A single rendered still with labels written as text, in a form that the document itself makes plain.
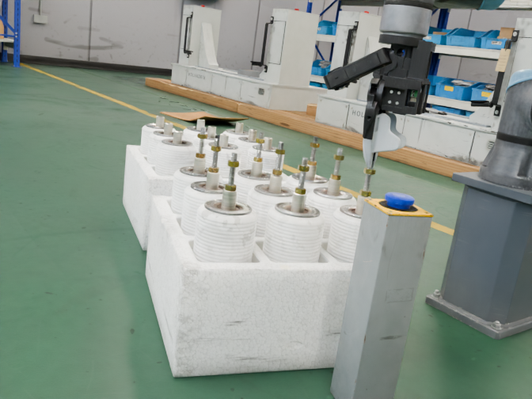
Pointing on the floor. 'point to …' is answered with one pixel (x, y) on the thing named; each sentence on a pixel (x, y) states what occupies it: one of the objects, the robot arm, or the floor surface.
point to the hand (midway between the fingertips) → (367, 158)
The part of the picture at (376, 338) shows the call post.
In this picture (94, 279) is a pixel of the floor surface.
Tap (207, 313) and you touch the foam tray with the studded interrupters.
